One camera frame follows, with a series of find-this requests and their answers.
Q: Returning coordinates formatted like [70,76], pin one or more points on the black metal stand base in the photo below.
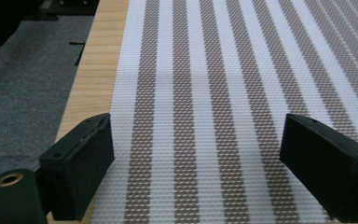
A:
[70,6]

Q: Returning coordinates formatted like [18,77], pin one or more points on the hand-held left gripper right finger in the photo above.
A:
[326,168]

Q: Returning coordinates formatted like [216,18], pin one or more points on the striped woven placemat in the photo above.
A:
[230,93]

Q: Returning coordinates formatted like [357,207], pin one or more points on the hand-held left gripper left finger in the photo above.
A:
[74,174]

